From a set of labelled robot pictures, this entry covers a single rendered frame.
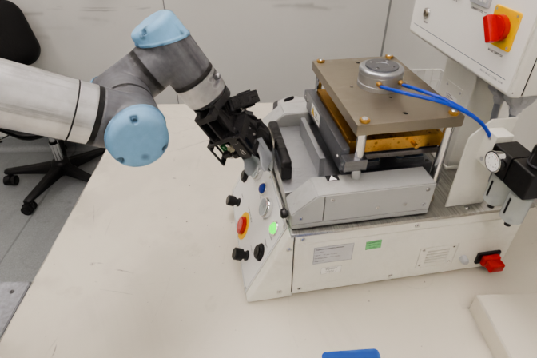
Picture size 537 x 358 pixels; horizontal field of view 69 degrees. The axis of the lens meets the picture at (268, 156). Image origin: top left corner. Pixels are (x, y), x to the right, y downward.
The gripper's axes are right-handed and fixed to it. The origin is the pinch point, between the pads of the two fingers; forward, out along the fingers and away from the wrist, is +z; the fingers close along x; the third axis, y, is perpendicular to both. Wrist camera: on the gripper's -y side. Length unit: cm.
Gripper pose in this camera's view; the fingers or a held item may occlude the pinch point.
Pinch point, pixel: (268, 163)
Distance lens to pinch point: 79.4
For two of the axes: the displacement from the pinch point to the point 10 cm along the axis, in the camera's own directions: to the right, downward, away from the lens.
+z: 4.9, 6.5, 5.7
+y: -1.3, 7.1, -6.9
